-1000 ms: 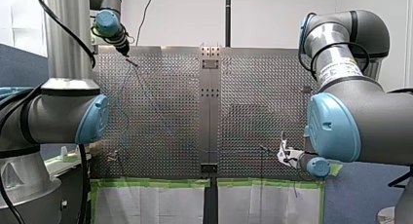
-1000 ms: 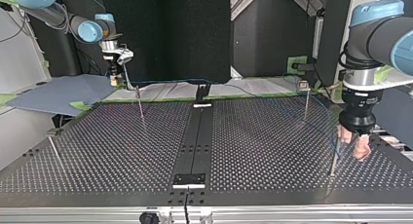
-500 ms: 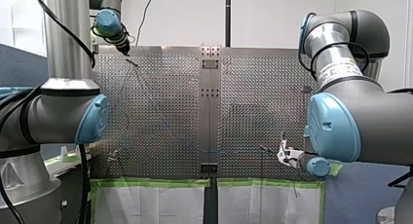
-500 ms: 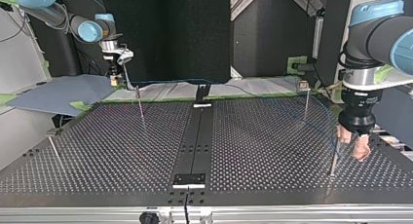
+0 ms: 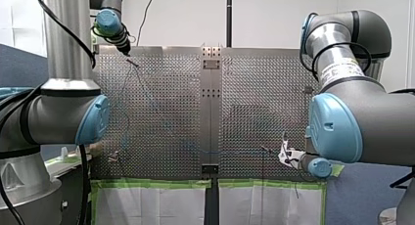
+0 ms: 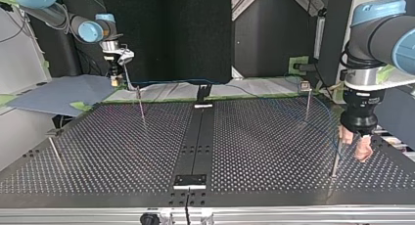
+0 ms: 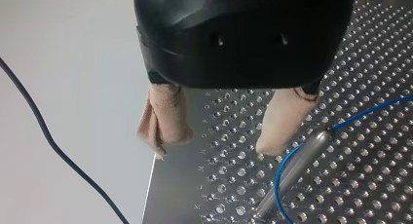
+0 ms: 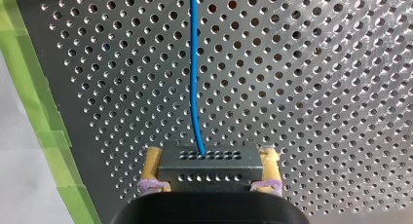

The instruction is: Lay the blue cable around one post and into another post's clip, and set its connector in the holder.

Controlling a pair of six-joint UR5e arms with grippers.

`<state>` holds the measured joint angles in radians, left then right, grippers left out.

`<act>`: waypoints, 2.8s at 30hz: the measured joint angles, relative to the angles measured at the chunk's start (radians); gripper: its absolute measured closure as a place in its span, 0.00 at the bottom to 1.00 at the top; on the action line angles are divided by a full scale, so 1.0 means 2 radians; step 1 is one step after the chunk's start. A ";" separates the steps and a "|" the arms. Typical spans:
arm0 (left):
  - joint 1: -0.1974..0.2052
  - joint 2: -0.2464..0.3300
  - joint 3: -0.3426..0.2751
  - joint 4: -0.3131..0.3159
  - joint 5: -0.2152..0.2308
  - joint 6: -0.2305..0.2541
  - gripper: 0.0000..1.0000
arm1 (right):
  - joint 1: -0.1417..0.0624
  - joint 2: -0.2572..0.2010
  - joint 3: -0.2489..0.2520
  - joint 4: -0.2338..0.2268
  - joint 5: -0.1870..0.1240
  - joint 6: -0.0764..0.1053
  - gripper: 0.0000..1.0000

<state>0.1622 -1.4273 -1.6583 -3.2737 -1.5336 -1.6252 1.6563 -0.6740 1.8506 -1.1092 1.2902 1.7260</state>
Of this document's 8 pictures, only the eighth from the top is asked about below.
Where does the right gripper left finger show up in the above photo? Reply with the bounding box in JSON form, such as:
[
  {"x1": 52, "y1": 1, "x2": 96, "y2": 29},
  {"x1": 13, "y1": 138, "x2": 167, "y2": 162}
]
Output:
[{"x1": 138, "y1": 146, "x2": 172, "y2": 197}]

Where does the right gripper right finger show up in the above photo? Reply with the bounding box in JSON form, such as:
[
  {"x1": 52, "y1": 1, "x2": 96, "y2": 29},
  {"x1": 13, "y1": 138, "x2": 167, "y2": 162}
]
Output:
[{"x1": 248, "y1": 145, "x2": 284, "y2": 198}]

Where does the blue cable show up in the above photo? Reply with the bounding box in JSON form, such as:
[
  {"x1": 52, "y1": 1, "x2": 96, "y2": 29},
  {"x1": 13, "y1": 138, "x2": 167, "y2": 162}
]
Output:
[{"x1": 157, "y1": 0, "x2": 265, "y2": 193}]

